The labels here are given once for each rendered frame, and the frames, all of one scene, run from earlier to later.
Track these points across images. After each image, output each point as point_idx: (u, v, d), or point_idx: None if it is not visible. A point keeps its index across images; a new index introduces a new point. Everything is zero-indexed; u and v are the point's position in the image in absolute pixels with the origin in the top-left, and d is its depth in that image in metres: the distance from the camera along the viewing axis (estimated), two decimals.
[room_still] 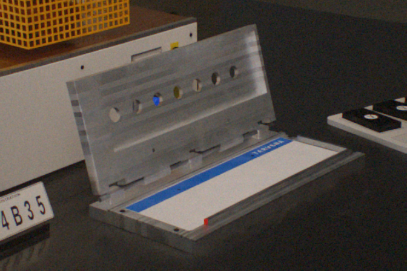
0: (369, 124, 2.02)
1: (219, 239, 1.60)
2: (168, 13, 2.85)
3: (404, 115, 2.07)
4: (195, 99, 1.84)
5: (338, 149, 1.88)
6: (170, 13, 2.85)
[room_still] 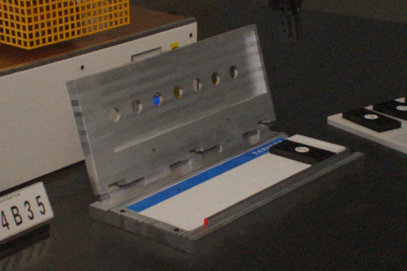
0: (369, 124, 2.02)
1: (219, 239, 1.60)
2: (168, 13, 2.85)
3: (404, 115, 2.07)
4: (195, 99, 1.84)
5: None
6: (170, 13, 2.85)
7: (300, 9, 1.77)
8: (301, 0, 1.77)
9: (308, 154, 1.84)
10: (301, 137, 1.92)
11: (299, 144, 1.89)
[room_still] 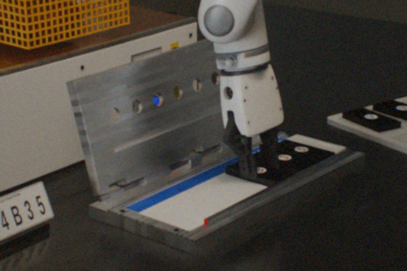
0: (369, 124, 2.02)
1: (219, 239, 1.60)
2: (168, 13, 2.85)
3: (404, 115, 2.07)
4: (195, 99, 1.84)
5: None
6: (170, 13, 2.85)
7: (277, 138, 1.78)
8: (278, 130, 1.79)
9: (307, 154, 1.84)
10: (301, 137, 1.92)
11: (298, 144, 1.89)
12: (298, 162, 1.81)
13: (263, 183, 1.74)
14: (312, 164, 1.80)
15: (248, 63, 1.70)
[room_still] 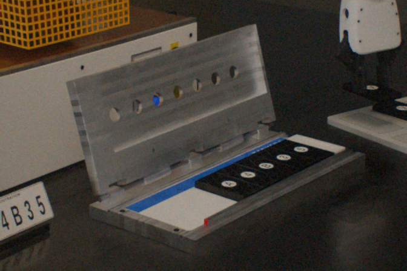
0: (369, 94, 2.01)
1: (219, 239, 1.60)
2: (168, 13, 2.85)
3: (404, 115, 2.07)
4: (195, 99, 1.84)
5: None
6: (170, 13, 2.85)
7: (393, 60, 2.04)
8: (395, 54, 2.05)
9: (307, 154, 1.84)
10: (301, 137, 1.92)
11: (298, 144, 1.89)
12: (297, 162, 1.81)
13: None
14: (311, 164, 1.80)
15: None
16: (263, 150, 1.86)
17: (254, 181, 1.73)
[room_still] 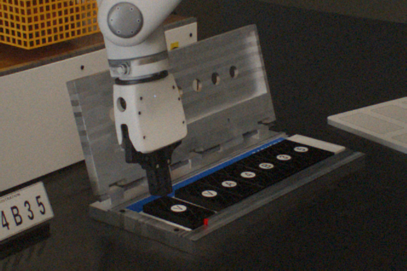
0: (211, 204, 1.65)
1: (219, 239, 1.60)
2: None
3: (181, 219, 1.60)
4: (195, 99, 1.84)
5: None
6: (170, 13, 2.85)
7: (171, 161, 1.59)
8: (171, 150, 1.59)
9: (307, 154, 1.84)
10: (301, 137, 1.92)
11: (298, 144, 1.89)
12: (297, 162, 1.81)
13: None
14: (311, 164, 1.80)
15: (143, 71, 1.52)
16: (263, 150, 1.86)
17: (254, 181, 1.73)
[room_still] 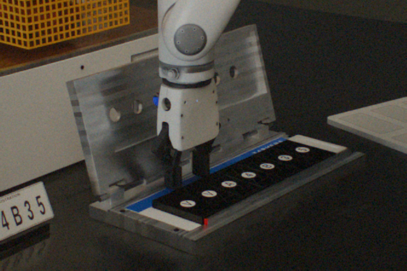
0: None
1: (219, 239, 1.60)
2: None
3: (190, 214, 1.61)
4: None
5: None
6: None
7: (211, 148, 1.75)
8: (213, 140, 1.76)
9: (308, 154, 1.84)
10: (303, 137, 1.92)
11: (299, 145, 1.89)
12: (299, 163, 1.81)
13: None
14: (313, 164, 1.80)
15: (191, 78, 1.64)
16: (264, 150, 1.86)
17: (255, 181, 1.73)
